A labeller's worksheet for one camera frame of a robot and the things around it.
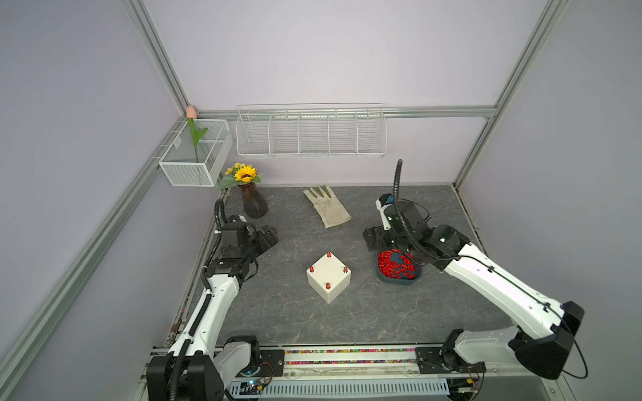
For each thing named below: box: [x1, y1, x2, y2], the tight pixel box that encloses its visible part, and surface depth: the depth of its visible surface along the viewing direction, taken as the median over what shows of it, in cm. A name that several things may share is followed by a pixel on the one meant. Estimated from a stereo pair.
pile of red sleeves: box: [377, 248, 416, 280], surface depth 93 cm
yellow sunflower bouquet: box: [216, 162, 263, 192], surface depth 93 cm
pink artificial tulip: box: [186, 105, 209, 163], surface depth 92 cm
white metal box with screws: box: [305, 251, 352, 305], surface depth 83 cm
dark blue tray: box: [376, 248, 423, 285], surface depth 93 cm
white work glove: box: [302, 185, 352, 229], surface depth 114 cm
